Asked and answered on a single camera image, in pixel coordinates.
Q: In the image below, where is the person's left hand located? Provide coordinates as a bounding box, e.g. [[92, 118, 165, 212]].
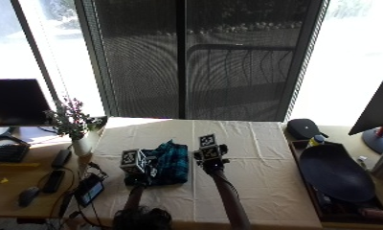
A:
[[122, 166, 158, 188]]

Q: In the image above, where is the person's right hand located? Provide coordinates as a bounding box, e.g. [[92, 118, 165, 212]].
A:
[[193, 144, 230, 173]]

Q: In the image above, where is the left glove marker cube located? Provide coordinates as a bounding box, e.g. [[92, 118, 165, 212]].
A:
[[118, 148, 148, 175]]

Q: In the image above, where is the glove marker cube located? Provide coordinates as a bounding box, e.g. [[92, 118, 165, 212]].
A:
[[198, 133, 218, 150], [118, 148, 148, 175]]

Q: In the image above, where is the right glove marker cube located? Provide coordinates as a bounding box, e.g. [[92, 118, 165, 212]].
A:
[[198, 133, 218, 150]]

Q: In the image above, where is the blue plaid folded cloth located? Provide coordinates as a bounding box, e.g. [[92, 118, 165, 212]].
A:
[[144, 139, 190, 186]]

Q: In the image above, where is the cream tablecloth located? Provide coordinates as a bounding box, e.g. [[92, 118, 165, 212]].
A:
[[65, 117, 324, 230]]

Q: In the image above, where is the small device with screen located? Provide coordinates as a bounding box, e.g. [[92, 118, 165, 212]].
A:
[[73, 173, 106, 208]]

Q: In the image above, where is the person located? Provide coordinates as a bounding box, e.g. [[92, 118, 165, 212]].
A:
[[112, 205, 174, 230]]

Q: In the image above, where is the white vase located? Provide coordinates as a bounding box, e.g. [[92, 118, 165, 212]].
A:
[[71, 131, 94, 157]]

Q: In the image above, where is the black remote control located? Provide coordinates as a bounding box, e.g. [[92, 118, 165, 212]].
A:
[[49, 149, 73, 170]]

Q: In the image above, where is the black phone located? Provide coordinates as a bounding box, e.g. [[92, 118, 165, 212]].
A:
[[43, 170, 67, 194]]

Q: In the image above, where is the black zip pouch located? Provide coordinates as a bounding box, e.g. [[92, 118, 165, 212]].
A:
[[286, 118, 323, 140]]

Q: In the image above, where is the purple flower bunch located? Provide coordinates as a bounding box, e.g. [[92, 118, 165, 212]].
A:
[[44, 97, 108, 141]]

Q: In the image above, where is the black computer mouse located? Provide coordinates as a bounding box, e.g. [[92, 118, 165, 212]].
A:
[[16, 186, 41, 208]]

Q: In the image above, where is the yellow pencil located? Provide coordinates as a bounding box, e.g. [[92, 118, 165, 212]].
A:
[[0, 162, 41, 169]]

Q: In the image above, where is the dark oval tray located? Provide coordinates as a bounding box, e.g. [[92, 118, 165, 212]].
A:
[[299, 142, 376, 203]]

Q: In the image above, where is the dark window screen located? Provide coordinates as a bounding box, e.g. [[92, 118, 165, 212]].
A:
[[74, 0, 331, 123]]

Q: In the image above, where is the dark wooden box tray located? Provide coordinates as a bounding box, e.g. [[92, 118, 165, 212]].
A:
[[288, 139, 383, 225]]

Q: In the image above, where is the black keyboard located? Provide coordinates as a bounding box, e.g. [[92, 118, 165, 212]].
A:
[[0, 142, 31, 163]]

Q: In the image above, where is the black computer monitor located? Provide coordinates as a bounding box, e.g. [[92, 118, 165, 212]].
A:
[[0, 78, 53, 127]]

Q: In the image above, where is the monitor with red-necked stand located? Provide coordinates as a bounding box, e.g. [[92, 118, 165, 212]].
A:
[[347, 77, 383, 155]]

